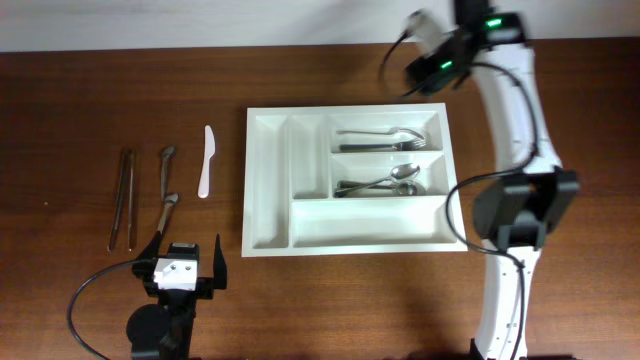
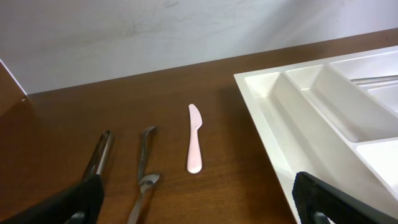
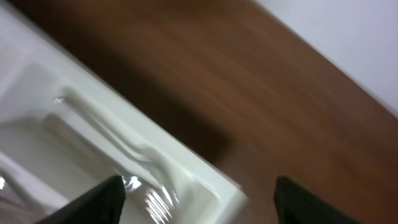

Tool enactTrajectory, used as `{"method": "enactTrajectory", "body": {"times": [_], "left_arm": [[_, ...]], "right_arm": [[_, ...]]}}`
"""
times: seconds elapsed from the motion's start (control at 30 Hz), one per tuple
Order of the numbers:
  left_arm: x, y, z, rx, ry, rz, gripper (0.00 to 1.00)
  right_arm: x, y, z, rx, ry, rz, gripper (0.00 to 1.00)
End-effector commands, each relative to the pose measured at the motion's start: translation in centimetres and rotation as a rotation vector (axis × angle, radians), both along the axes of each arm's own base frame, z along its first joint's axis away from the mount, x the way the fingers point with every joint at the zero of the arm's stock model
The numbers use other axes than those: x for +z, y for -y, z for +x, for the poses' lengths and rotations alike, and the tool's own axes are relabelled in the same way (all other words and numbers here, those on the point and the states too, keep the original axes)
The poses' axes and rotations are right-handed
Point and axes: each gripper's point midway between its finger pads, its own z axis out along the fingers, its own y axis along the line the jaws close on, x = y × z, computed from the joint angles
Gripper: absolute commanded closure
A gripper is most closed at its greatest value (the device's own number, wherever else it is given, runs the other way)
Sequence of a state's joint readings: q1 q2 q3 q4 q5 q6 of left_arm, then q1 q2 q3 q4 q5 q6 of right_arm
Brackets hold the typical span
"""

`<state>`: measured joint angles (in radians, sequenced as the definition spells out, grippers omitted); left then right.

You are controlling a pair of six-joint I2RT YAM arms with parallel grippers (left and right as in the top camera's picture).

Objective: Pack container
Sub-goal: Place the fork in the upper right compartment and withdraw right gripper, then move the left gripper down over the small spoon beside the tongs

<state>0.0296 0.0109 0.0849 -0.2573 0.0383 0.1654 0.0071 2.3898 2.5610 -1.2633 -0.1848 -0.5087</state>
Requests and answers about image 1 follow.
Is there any large metal spoon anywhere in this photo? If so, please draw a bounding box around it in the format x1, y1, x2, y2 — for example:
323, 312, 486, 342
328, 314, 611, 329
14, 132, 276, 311
337, 180, 425, 196
334, 163, 420, 198

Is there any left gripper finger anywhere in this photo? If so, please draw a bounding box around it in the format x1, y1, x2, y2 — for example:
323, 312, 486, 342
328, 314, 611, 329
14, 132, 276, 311
137, 231, 162, 260
213, 234, 227, 290

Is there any white plastic knife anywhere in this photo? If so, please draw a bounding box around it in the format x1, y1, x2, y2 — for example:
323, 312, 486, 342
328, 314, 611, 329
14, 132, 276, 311
197, 125, 216, 199

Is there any left black cable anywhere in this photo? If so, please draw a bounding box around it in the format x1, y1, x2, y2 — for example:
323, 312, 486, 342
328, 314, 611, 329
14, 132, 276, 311
66, 259, 139, 360

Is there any small metal spoon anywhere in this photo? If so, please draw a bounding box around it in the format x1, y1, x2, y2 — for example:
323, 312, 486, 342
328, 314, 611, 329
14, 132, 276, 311
160, 145, 176, 199
157, 193, 179, 233

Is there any black cable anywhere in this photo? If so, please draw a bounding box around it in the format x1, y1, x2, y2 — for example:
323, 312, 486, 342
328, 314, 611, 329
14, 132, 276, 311
66, 259, 139, 360
379, 29, 541, 360

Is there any right black cable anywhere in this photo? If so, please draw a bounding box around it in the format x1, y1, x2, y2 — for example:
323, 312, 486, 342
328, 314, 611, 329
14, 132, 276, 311
379, 29, 541, 360

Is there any metal fork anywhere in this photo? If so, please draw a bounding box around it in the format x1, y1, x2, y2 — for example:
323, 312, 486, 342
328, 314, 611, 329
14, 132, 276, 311
336, 127, 426, 140
338, 139, 427, 152

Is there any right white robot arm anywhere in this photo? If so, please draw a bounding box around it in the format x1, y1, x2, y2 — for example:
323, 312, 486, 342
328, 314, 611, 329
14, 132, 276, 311
403, 1, 580, 359

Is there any white plastic cutlery tray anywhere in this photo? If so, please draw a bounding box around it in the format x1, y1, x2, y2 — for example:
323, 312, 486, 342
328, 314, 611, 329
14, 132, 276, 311
242, 103, 466, 257

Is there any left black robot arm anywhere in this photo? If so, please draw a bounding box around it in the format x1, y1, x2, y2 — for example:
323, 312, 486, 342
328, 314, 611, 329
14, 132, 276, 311
126, 232, 228, 359

